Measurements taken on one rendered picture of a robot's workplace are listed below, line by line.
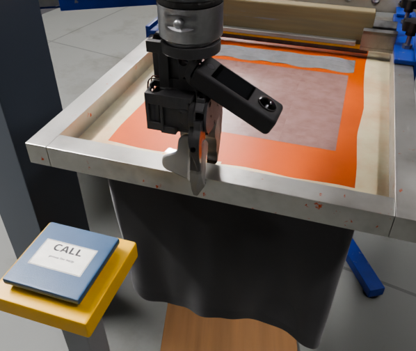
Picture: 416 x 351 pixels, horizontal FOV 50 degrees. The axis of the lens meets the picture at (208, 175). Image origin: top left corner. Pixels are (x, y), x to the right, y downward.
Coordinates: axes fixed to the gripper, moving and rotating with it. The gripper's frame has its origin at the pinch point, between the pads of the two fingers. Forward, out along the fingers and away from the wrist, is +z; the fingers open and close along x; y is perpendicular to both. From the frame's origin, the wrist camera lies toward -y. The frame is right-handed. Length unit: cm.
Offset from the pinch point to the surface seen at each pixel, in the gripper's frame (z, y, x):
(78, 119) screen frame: -0.5, 25.4, -7.5
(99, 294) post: 2.8, 6.1, 21.6
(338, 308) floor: 98, -30, -60
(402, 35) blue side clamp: -2, -27, -61
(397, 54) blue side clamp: -2, -26, -49
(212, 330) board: 96, 10, -37
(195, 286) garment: 36.0, 5.3, -7.6
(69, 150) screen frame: -0.9, 21.5, 1.7
